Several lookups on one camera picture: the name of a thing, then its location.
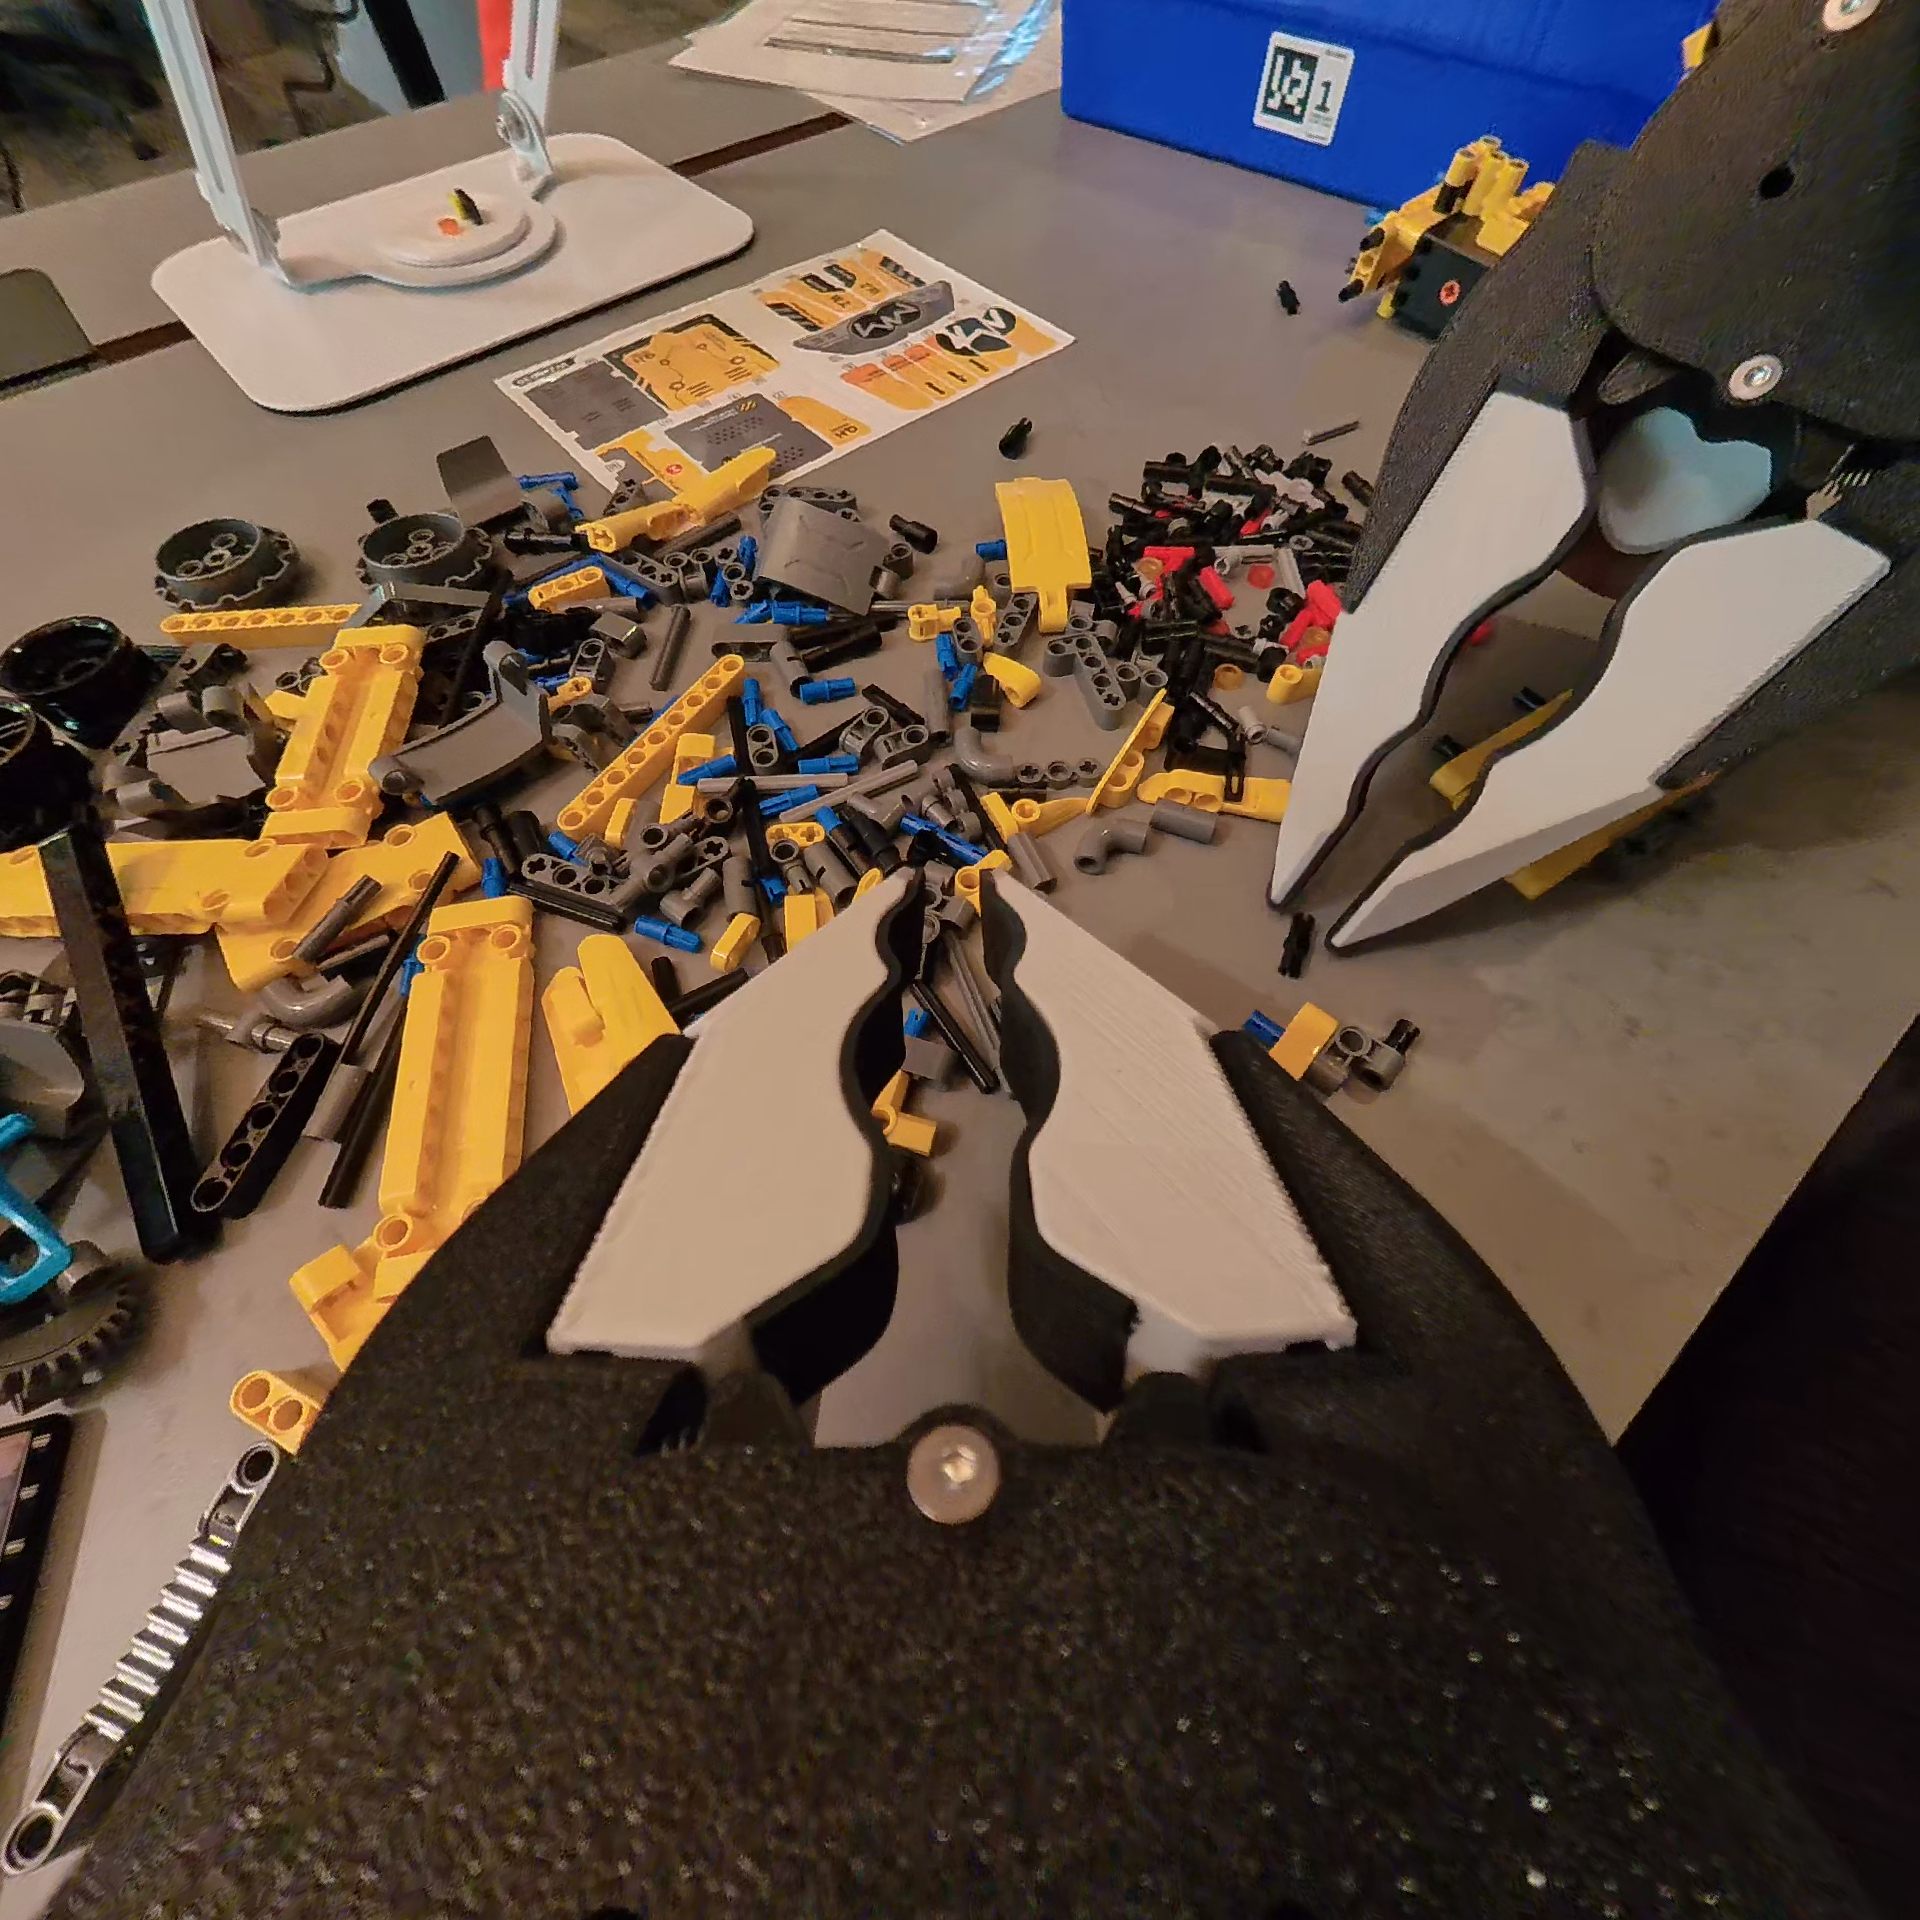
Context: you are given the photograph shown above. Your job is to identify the long black beam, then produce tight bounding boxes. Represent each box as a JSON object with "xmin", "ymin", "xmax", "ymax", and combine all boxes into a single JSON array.
[{"xmin": 36, "ymin": 834, "xmax": 214, "ymax": 1262}]

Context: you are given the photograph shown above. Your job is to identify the black toothed gear rack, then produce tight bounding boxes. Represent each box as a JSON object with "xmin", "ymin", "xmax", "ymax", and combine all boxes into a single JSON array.
[{"xmin": 0, "ymin": 1443, "xmax": 289, "ymax": 1877}]

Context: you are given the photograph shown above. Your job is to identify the dark grey wheel rim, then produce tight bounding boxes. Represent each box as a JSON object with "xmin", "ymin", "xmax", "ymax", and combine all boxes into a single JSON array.
[
  {"xmin": 357, "ymin": 512, "xmax": 496, "ymax": 602},
  {"xmin": 155, "ymin": 519, "xmax": 304, "ymax": 610}
]

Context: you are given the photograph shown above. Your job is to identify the blue frame piece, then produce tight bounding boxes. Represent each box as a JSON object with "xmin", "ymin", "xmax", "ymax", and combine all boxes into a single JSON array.
[{"xmin": 0, "ymin": 1108, "xmax": 77, "ymax": 1307}]

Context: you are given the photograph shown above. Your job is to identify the black toy tyre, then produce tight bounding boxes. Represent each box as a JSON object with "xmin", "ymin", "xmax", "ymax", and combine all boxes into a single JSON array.
[
  {"xmin": 0, "ymin": 629, "xmax": 160, "ymax": 744},
  {"xmin": 0, "ymin": 697, "xmax": 93, "ymax": 843}
]

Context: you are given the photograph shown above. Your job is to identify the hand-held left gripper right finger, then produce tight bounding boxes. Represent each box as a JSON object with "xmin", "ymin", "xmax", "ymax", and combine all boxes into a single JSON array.
[{"xmin": 979, "ymin": 869, "xmax": 1359, "ymax": 1413}]

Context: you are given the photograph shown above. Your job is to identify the grey toy gear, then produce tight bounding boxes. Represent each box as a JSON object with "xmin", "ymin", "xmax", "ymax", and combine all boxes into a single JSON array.
[{"xmin": 0, "ymin": 1245, "xmax": 152, "ymax": 1405}]

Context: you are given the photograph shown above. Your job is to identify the person's dark trouser leg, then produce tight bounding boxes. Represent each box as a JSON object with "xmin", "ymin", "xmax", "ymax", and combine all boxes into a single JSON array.
[{"xmin": 1620, "ymin": 1020, "xmax": 1920, "ymax": 1920}]

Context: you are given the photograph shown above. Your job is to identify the white stand base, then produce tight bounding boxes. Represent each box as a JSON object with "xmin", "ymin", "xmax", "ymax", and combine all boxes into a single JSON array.
[{"xmin": 150, "ymin": 0, "xmax": 755, "ymax": 415}]

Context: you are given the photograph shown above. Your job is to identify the pile of toy building pieces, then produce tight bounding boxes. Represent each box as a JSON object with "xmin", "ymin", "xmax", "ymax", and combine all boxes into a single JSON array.
[{"xmin": 0, "ymin": 435, "xmax": 1374, "ymax": 1458}]

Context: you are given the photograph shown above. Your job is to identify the black flat pad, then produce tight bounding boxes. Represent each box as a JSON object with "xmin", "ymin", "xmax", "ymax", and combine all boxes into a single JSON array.
[{"xmin": 0, "ymin": 271, "xmax": 99, "ymax": 392}]

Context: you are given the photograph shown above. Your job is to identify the blue plastic bin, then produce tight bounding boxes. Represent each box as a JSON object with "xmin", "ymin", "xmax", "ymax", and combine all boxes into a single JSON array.
[{"xmin": 1058, "ymin": 0, "xmax": 1719, "ymax": 213}]

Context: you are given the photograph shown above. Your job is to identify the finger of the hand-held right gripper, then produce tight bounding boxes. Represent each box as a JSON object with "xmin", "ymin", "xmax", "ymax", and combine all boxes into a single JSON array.
[
  {"xmin": 1324, "ymin": 514, "xmax": 1892, "ymax": 952},
  {"xmin": 1266, "ymin": 391, "xmax": 1599, "ymax": 907}
]

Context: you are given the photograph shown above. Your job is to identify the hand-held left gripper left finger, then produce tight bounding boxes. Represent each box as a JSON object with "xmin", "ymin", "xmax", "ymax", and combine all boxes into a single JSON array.
[{"xmin": 543, "ymin": 866, "xmax": 928, "ymax": 1405}]

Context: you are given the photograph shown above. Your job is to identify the yellow grey sticker sheet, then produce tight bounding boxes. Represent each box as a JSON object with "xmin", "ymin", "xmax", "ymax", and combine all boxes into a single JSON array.
[{"xmin": 495, "ymin": 228, "xmax": 1079, "ymax": 490}]

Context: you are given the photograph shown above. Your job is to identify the yellow black toy vehicle model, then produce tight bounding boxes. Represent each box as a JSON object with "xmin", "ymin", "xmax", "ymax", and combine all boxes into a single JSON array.
[{"xmin": 1342, "ymin": 135, "xmax": 1563, "ymax": 332}]

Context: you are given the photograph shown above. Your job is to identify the white paper sheets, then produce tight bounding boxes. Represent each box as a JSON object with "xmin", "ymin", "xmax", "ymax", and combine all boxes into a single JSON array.
[{"xmin": 667, "ymin": 0, "xmax": 1071, "ymax": 144}]

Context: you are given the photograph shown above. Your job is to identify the small yellow grey connector assembly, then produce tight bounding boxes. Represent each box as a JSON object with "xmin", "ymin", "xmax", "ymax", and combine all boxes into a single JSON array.
[{"xmin": 1242, "ymin": 1003, "xmax": 1420, "ymax": 1096}]

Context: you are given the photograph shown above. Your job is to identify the yellow toy brick subassembly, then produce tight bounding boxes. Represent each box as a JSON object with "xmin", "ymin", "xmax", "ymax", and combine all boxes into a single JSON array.
[{"xmin": 1426, "ymin": 697, "xmax": 1719, "ymax": 904}]

